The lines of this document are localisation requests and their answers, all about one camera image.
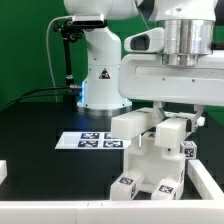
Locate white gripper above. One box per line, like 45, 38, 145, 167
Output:
118, 53, 224, 132

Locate white tagged cube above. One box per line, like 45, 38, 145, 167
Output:
181, 141, 197, 159

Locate white chair seat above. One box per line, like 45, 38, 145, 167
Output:
125, 133, 186, 194

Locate white chair back frame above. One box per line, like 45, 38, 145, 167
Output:
111, 107, 195, 149

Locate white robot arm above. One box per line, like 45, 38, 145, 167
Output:
64, 0, 224, 110

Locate white block at left edge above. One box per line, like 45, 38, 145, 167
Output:
0, 160, 7, 185

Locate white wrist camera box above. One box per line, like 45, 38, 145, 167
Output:
124, 27, 165, 53

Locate white obstacle wall frame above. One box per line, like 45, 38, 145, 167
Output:
0, 160, 224, 224

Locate black camera stand pole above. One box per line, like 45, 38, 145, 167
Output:
63, 37, 76, 110

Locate white marker base plate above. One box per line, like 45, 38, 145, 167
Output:
55, 132, 131, 150

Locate black camera on stand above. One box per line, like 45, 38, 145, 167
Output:
53, 14, 107, 42

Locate grey camera cable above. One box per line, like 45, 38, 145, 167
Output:
45, 15, 74, 103

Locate black cables on table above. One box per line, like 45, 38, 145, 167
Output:
0, 83, 83, 111

